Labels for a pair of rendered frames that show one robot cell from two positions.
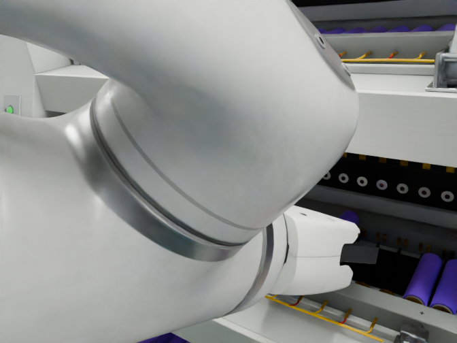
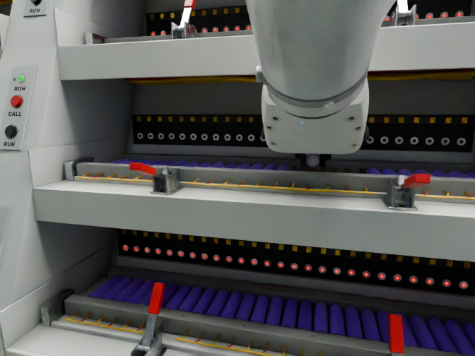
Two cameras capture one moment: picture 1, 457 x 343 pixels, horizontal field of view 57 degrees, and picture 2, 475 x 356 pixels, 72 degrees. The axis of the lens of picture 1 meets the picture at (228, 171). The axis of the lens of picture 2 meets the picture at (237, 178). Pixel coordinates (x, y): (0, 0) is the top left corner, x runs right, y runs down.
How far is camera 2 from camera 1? 0.25 m
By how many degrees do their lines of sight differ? 26
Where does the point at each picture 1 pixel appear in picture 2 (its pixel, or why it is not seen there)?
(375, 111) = not seen: hidden behind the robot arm
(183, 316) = (374, 29)
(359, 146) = not seen: hidden behind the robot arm
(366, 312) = (358, 184)
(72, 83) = (102, 50)
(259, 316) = (285, 198)
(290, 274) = (365, 90)
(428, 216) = (359, 155)
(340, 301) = (338, 181)
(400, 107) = (379, 36)
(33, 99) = (53, 66)
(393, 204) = not seen: hidden behind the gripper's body
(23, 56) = (44, 34)
